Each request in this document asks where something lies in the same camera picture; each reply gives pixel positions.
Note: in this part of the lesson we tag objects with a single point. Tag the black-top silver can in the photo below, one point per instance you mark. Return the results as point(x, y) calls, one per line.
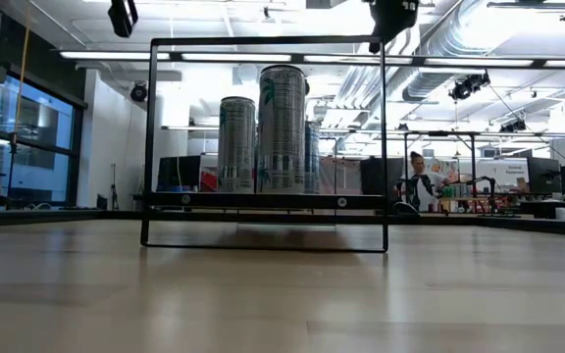
point(236, 147)
point(282, 132)

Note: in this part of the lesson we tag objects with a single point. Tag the silver blue energy drink can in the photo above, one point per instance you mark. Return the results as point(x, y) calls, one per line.
point(312, 157)

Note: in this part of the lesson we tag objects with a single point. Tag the ceiling light strip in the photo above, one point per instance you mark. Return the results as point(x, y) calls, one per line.
point(111, 55)
point(238, 57)
point(483, 62)

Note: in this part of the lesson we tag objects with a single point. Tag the black round ceiling speaker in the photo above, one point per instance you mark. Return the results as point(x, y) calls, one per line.
point(139, 92)

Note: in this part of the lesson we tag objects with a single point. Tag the black ceiling track light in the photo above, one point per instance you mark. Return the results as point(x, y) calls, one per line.
point(514, 126)
point(469, 87)

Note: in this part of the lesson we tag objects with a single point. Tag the person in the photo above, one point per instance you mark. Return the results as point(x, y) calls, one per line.
point(416, 159)

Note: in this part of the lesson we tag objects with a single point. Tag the large glass window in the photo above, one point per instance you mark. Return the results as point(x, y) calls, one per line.
point(32, 147)

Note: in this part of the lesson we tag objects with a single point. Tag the black covered crate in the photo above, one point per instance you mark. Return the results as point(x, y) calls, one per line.
point(372, 176)

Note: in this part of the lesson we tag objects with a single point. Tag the black equipment box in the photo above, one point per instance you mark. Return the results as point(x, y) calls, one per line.
point(179, 172)

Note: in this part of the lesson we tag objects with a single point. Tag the white covered crate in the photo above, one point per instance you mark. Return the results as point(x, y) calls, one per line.
point(346, 174)

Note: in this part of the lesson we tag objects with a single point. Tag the thin black tripod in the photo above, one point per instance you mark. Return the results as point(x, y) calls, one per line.
point(114, 188)

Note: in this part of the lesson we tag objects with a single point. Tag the red crate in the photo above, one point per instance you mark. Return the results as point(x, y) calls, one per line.
point(209, 180)

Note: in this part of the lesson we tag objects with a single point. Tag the black tripod stand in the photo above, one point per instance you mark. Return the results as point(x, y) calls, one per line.
point(14, 171)

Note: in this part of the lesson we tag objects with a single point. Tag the white cup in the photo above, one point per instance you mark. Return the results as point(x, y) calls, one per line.
point(560, 214)

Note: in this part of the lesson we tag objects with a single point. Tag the black metal rig frame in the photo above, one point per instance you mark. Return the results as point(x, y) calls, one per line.
point(473, 166)

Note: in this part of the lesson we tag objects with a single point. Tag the black aluminium rail frame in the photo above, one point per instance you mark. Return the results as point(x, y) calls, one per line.
point(66, 216)

